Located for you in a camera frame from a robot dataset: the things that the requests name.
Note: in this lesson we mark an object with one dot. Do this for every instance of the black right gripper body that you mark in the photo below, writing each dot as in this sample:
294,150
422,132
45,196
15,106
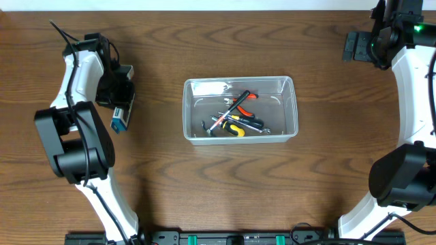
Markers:
364,50

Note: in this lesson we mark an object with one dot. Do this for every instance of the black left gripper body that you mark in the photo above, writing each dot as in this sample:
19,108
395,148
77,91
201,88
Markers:
110,91

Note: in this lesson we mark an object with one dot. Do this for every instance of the teal white product box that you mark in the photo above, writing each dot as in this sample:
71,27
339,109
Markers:
120,118

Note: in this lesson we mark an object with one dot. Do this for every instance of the small hammer black handle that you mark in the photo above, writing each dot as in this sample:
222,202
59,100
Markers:
233,106

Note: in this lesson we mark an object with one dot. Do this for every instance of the silver offset ring wrench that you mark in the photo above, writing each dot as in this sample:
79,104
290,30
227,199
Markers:
251,126

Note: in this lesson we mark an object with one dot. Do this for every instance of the slim black yellow screwdriver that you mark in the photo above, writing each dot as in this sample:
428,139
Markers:
256,122

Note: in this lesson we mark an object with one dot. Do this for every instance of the stubby yellow black screwdriver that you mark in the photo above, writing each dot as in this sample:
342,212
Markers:
231,128

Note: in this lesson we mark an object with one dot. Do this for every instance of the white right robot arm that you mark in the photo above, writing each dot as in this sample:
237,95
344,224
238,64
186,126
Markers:
403,181

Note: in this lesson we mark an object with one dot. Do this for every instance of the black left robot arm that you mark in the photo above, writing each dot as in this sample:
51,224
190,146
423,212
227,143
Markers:
79,147

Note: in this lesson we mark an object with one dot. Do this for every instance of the clear plastic storage container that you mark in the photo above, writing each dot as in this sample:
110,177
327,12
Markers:
272,100

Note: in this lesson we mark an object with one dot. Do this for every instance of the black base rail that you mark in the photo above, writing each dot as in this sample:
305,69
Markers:
176,238

